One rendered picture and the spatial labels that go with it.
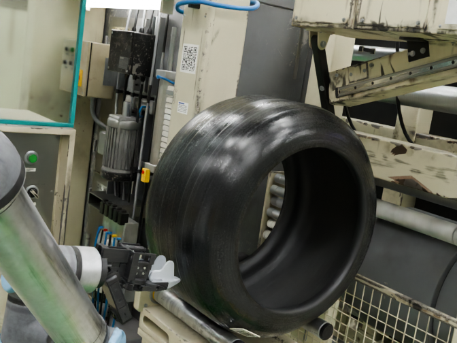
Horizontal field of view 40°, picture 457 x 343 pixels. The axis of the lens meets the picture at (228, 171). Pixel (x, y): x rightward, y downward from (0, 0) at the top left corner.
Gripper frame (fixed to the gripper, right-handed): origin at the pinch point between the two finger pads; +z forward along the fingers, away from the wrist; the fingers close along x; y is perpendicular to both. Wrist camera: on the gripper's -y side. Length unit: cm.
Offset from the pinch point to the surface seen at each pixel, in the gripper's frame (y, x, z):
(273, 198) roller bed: 16, 37, 57
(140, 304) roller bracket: -14.5, 23.6, 8.4
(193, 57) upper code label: 50, 30, 11
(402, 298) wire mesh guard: 4, -17, 58
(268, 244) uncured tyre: 6.1, 15.9, 39.9
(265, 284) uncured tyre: -3.9, 11.9, 38.7
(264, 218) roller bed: 9, 38, 56
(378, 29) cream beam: 66, -7, 36
